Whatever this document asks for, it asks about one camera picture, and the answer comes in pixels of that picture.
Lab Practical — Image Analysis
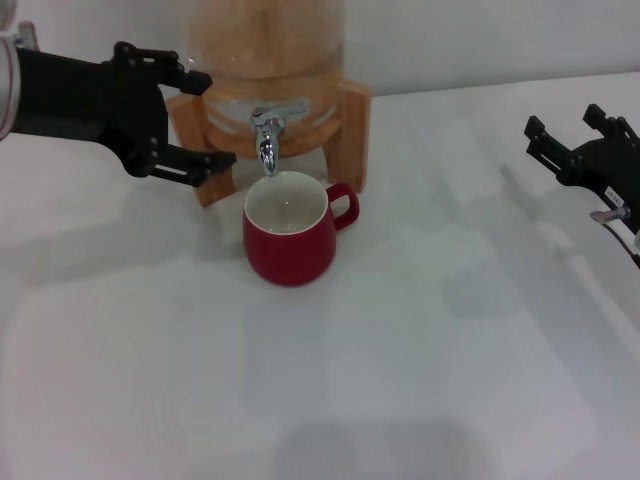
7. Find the glass drink dispenser jar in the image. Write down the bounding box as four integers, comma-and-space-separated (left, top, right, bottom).
182, 0, 349, 160

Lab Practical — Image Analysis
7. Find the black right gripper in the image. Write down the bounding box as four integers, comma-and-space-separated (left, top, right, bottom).
523, 103, 640, 236

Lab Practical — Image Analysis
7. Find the silver wrist cable plug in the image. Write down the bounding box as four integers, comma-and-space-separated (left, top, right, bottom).
9, 22, 37, 51

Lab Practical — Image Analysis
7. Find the wooden dispenser stand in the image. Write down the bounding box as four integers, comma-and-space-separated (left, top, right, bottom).
166, 78, 374, 209

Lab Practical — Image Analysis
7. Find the chrome faucet tap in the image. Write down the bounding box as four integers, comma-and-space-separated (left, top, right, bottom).
249, 98, 310, 177

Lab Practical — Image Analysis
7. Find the red ceramic cup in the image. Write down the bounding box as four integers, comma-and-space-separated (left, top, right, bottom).
242, 170, 361, 288

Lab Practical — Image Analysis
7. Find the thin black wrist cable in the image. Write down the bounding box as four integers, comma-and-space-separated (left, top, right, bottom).
589, 205, 640, 271

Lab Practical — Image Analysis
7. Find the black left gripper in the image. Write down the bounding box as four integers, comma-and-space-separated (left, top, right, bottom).
12, 42, 237, 189

